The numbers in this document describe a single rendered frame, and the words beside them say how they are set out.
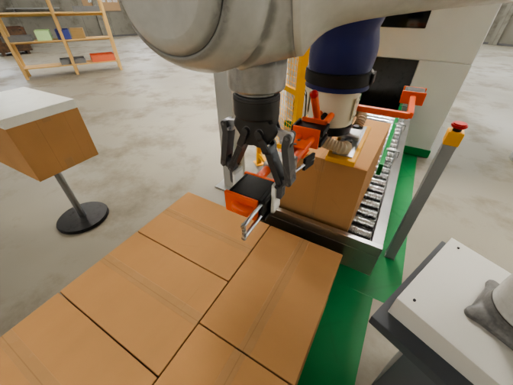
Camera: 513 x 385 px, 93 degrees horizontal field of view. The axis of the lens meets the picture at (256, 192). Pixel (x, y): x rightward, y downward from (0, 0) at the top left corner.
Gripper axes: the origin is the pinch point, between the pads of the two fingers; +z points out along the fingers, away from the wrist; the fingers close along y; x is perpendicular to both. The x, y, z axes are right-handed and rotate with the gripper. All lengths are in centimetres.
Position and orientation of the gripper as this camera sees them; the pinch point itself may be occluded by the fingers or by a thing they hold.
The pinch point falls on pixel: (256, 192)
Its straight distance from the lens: 50.8
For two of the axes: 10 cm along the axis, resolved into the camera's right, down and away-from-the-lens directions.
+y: -8.7, -3.1, 3.9
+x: -5.0, 5.4, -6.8
